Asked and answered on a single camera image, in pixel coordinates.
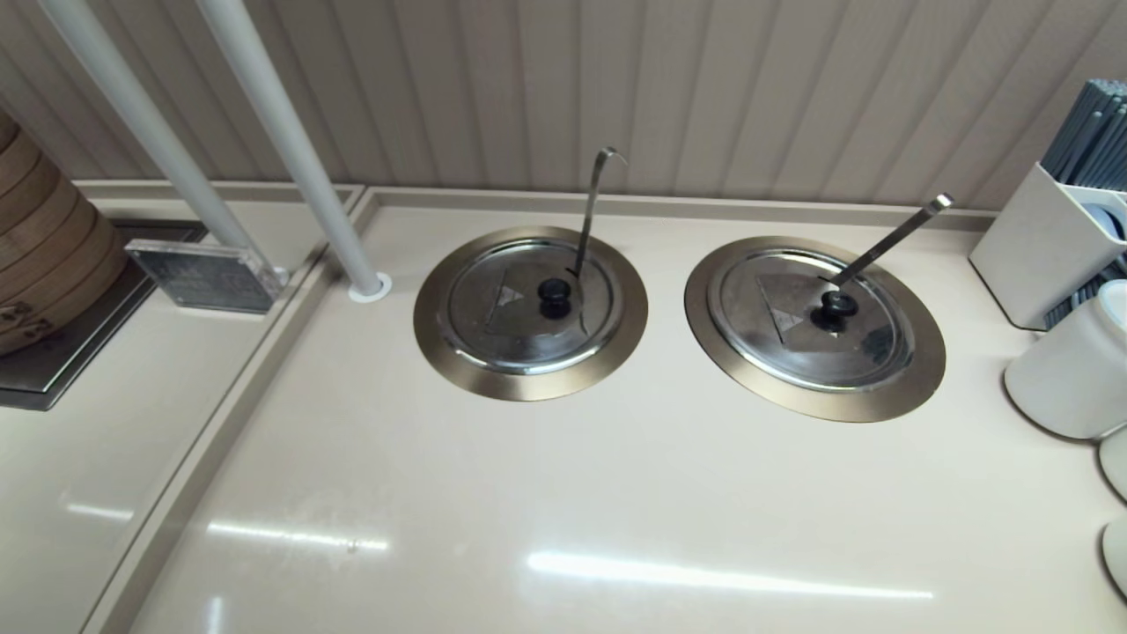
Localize white slanted pole with flange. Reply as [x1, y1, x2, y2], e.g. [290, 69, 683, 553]
[195, 0, 393, 303]

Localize white utensil holder box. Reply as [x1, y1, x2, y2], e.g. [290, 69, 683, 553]
[969, 161, 1127, 332]

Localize white blue-rimmed dish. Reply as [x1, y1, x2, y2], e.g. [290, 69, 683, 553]
[1081, 203, 1127, 243]

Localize bamboo steamer stack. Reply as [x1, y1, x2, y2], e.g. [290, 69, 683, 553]
[0, 113, 129, 358]

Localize white ceramic bowl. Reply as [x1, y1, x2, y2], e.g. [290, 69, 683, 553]
[1101, 518, 1127, 600]
[1097, 426, 1127, 503]

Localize steel ladle straight handle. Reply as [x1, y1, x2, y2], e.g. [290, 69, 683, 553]
[828, 193, 954, 290]

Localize grey chopsticks bundle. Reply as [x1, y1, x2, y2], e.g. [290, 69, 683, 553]
[1041, 78, 1127, 192]

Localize steel hinged lid black knob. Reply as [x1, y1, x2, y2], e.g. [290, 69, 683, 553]
[445, 240, 624, 375]
[707, 250, 918, 393]

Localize white ceramic jar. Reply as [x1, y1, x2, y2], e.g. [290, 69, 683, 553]
[1004, 280, 1127, 441]

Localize steel ladle hooked handle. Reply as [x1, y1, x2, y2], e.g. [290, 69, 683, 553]
[572, 147, 630, 278]

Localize bronze well rim ring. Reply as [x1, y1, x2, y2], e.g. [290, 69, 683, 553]
[413, 225, 649, 402]
[684, 235, 947, 424]

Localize clear acrylic sign block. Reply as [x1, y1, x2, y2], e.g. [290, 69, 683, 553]
[124, 240, 284, 315]

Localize dark steel steamer tray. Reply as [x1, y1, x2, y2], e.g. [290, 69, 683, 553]
[0, 220, 210, 412]

